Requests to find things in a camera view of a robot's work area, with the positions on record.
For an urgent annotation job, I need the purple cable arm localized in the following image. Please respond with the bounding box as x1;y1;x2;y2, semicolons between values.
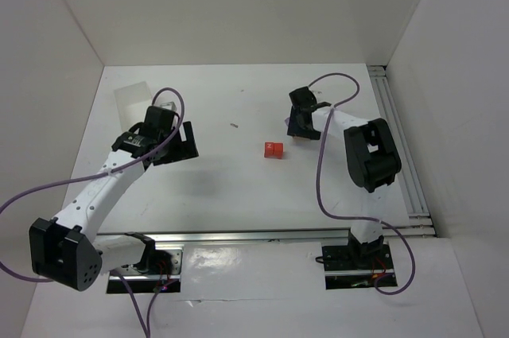
308;72;415;294
0;87;187;337

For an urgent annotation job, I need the red wood block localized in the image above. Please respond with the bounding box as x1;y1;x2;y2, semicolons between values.
273;142;284;159

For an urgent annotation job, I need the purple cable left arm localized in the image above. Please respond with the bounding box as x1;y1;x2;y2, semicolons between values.
0;87;187;337

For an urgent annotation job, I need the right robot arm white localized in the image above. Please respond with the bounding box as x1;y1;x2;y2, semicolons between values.
287;87;402;265

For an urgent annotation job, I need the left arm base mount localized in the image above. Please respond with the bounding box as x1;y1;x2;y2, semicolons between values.
115;244;184;294

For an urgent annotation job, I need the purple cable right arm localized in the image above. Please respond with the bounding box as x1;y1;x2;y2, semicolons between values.
308;72;415;294

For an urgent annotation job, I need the aluminium rail front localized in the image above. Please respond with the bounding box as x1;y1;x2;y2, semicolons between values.
96;224;437;243

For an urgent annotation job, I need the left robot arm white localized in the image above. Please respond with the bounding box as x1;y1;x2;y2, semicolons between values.
29;106;199;291

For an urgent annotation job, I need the red block with letter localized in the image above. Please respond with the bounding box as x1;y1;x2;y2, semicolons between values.
264;142;274;158

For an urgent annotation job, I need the white perforated plastic box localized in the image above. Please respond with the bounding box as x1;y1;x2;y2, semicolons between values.
114;81;152;131

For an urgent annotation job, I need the aluminium rail right side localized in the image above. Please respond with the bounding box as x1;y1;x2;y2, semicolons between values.
367;65;430;219

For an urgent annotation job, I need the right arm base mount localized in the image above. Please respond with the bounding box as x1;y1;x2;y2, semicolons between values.
315;244;398;289

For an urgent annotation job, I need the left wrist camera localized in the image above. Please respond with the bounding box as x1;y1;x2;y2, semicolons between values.
160;101;177;111

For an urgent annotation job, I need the aluminium rail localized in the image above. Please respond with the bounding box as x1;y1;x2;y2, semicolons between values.
96;224;437;243
367;65;430;219

